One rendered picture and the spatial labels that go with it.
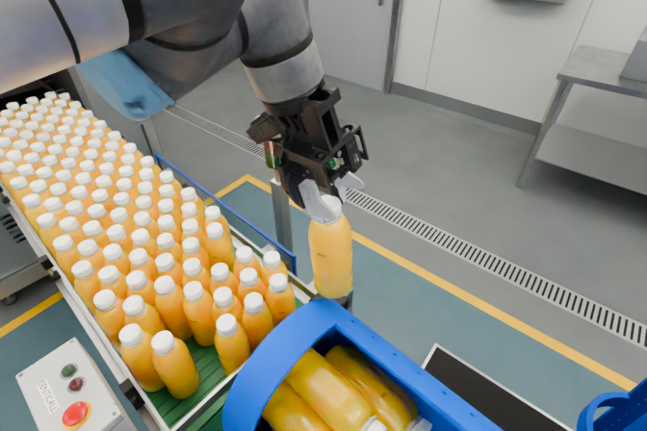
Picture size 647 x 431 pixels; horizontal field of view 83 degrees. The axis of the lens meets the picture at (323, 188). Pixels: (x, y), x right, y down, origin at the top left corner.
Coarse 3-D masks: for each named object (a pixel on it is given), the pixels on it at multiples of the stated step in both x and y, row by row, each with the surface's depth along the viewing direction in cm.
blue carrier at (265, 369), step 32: (288, 320) 59; (320, 320) 59; (352, 320) 63; (256, 352) 56; (288, 352) 55; (320, 352) 75; (384, 352) 57; (256, 384) 54; (416, 384) 53; (224, 416) 56; (256, 416) 52; (448, 416) 49; (480, 416) 52
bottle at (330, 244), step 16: (320, 224) 54; (336, 224) 54; (320, 240) 54; (336, 240) 54; (320, 256) 56; (336, 256) 56; (320, 272) 59; (336, 272) 58; (320, 288) 62; (336, 288) 61
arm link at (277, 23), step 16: (256, 0) 29; (272, 0) 30; (288, 0) 31; (256, 16) 29; (272, 16) 31; (288, 16) 31; (304, 16) 33; (256, 32) 30; (272, 32) 31; (288, 32) 32; (304, 32) 33; (256, 48) 32; (272, 48) 32; (288, 48) 33; (304, 48) 34; (256, 64) 34
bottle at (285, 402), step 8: (280, 384) 61; (280, 392) 60; (288, 392) 60; (272, 400) 59; (280, 400) 59; (288, 400) 59; (296, 400) 59; (272, 408) 58; (280, 408) 58; (288, 408) 58; (296, 408) 58; (304, 408) 58; (264, 416) 59; (272, 416) 58; (280, 416) 57; (288, 416) 57; (296, 416) 57; (304, 416) 57; (312, 416) 57; (272, 424) 58; (280, 424) 57; (288, 424) 56; (296, 424) 56; (304, 424) 56; (312, 424) 56; (320, 424) 56
